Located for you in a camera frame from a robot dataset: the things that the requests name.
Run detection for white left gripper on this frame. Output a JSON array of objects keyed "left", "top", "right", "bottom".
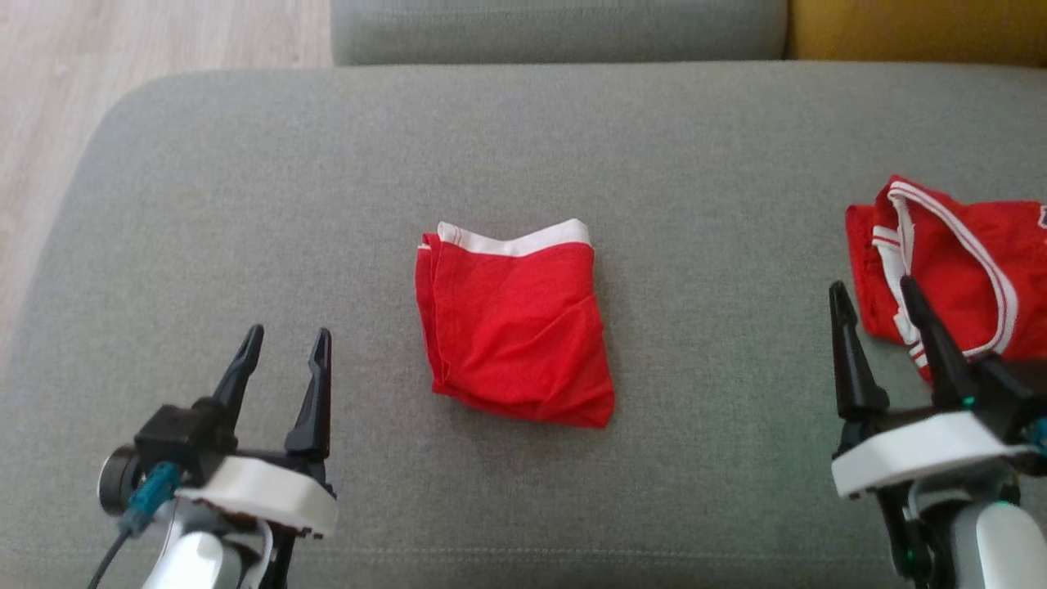
[{"left": 174, "top": 324, "right": 340, "bottom": 540}]

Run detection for left blue-plug black cable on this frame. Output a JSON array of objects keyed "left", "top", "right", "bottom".
[{"left": 86, "top": 461, "right": 182, "bottom": 589}]

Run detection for red shorts with white band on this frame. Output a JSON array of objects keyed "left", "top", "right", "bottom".
[{"left": 414, "top": 218, "right": 616, "bottom": 429}]

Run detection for grey sofa seat cushion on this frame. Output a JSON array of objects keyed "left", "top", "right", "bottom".
[{"left": 330, "top": 0, "right": 790, "bottom": 68}]

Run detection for yellow sofa back cushion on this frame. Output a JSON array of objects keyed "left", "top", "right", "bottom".
[{"left": 787, "top": 0, "right": 1047, "bottom": 68}]

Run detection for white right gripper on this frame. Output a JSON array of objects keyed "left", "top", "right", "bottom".
[{"left": 829, "top": 276, "right": 1033, "bottom": 501}]

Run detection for red jersey with striped trim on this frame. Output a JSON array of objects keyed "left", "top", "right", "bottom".
[{"left": 845, "top": 174, "right": 1047, "bottom": 384}]

